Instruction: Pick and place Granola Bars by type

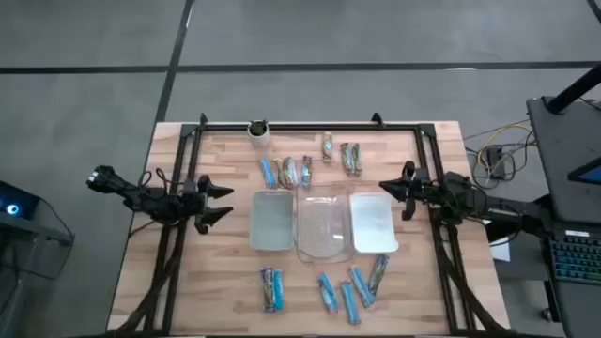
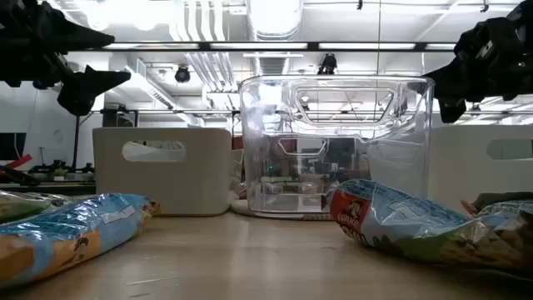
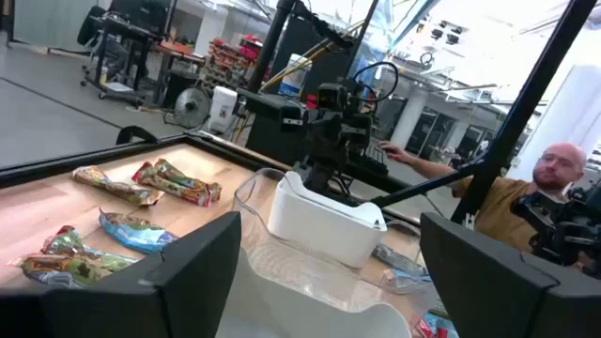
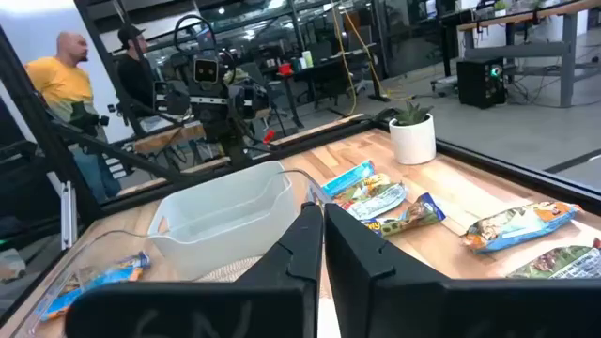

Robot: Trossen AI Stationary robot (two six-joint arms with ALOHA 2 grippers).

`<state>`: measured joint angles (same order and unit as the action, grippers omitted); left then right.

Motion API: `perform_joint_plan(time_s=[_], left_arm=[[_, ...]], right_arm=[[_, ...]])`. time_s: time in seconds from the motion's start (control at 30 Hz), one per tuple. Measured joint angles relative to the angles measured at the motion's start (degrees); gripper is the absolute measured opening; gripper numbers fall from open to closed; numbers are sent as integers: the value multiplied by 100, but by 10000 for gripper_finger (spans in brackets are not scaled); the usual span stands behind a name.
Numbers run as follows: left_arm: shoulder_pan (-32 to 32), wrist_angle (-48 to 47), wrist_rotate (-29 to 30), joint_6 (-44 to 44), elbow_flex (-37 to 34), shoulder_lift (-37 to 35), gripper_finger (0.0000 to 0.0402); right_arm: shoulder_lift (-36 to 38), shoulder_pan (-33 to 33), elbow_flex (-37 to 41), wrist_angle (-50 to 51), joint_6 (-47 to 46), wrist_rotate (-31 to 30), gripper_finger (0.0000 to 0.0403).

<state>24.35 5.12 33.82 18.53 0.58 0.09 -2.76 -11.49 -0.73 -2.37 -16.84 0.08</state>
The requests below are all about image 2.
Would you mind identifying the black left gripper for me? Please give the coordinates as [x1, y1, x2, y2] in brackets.
[0, 0, 132, 118]

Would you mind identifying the green snack bag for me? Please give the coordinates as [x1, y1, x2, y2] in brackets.
[0, 189, 72, 225]

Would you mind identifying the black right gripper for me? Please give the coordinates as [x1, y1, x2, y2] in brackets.
[422, 2, 533, 124]

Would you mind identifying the dark snack bag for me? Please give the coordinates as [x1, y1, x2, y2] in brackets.
[460, 191, 533, 216]

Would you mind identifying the black wall monitor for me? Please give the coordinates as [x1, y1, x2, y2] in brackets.
[0, 132, 27, 162]

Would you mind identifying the black ceiling spotlight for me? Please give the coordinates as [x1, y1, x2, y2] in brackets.
[316, 52, 338, 76]
[173, 64, 192, 84]

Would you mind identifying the red Chewy granola bar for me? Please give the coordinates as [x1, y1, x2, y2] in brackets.
[330, 178, 533, 278]

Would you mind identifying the white plastic bin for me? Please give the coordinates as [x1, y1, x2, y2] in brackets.
[428, 123, 533, 214]
[92, 127, 232, 217]

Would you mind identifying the silver ceiling air duct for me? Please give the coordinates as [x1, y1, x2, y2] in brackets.
[245, 0, 305, 76]

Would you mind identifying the clear plastic bin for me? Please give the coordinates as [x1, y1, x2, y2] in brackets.
[238, 74, 436, 221]

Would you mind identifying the black overhead crossbar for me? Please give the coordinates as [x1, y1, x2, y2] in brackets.
[62, 41, 459, 53]

